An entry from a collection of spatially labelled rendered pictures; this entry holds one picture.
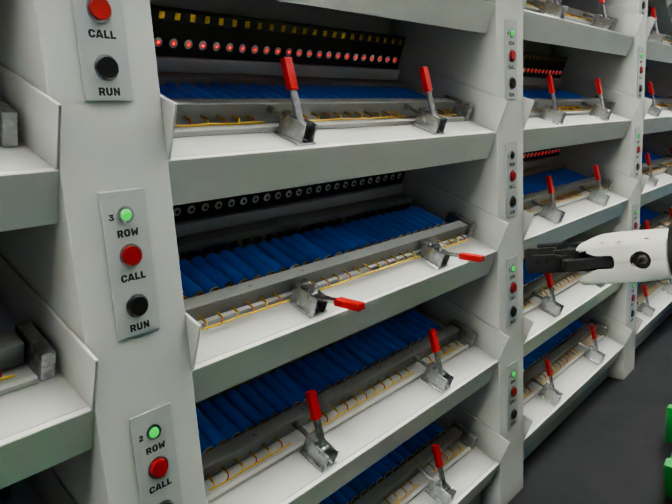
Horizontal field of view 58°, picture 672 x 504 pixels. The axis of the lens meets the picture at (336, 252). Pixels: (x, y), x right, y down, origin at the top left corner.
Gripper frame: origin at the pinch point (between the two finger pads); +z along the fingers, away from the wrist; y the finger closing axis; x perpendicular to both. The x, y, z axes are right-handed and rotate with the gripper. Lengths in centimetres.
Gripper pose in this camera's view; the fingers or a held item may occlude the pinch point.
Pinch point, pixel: (547, 257)
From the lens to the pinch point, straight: 82.8
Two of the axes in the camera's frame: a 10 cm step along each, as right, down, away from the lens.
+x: -1.6, -9.8, -1.0
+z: -7.3, 0.5, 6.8
